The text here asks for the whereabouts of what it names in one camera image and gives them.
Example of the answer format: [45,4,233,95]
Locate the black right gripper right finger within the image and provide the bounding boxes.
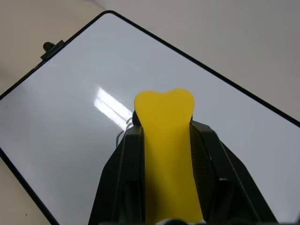
[188,120,279,225]

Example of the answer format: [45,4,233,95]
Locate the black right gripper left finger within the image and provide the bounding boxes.
[88,125,146,225]

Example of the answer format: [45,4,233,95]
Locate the yellow whiteboard eraser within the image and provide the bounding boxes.
[132,88,204,224]

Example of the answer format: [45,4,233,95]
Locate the black-framed whiteboard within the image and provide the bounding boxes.
[0,10,300,225]

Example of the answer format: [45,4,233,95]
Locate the black whiteboard frame clip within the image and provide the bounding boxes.
[40,40,65,61]

